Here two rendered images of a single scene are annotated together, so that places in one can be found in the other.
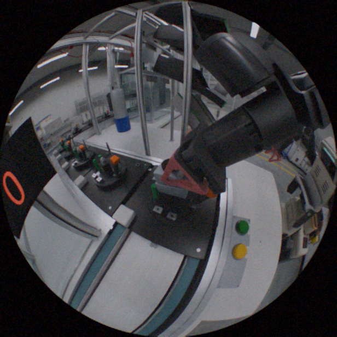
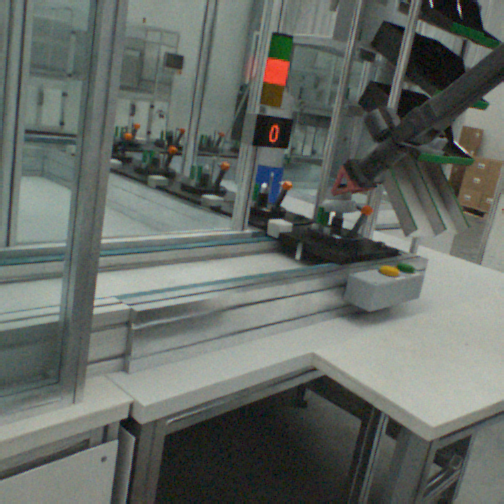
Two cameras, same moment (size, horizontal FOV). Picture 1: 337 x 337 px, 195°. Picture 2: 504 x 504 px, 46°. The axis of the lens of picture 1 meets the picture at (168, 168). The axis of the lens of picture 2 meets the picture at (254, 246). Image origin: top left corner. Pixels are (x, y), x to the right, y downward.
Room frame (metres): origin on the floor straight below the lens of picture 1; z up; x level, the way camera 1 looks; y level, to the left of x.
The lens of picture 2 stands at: (-1.30, -0.28, 1.29)
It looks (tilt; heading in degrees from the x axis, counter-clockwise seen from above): 15 degrees down; 18
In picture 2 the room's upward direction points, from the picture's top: 10 degrees clockwise
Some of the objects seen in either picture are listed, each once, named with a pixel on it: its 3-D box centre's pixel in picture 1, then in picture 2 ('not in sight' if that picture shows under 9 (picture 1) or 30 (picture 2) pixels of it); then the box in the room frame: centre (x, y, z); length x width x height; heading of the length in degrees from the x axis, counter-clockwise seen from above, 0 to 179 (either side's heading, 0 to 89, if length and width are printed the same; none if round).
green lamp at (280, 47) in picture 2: not in sight; (280, 48); (0.00, 0.17, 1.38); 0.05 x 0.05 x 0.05
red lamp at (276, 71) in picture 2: not in sight; (276, 72); (0.00, 0.17, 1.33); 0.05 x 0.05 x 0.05
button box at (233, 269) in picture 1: (233, 252); (385, 286); (-0.04, -0.18, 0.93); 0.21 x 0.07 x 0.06; 157
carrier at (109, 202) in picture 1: (105, 166); (262, 196); (0.23, 0.22, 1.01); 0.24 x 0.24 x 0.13; 67
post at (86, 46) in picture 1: (85, 76); not in sight; (0.96, 0.82, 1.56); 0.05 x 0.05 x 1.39; 67
